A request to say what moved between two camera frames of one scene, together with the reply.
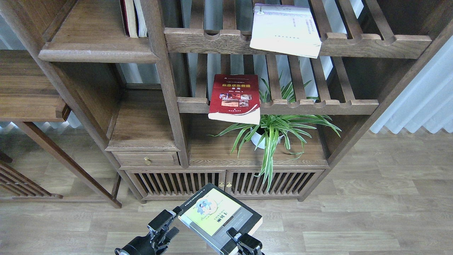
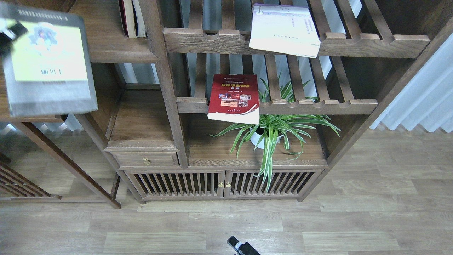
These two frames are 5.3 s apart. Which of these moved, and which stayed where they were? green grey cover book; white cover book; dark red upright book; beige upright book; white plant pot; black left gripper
Moved: black left gripper; green grey cover book
Stayed: white plant pot; dark red upright book; white cover book; beige upright book
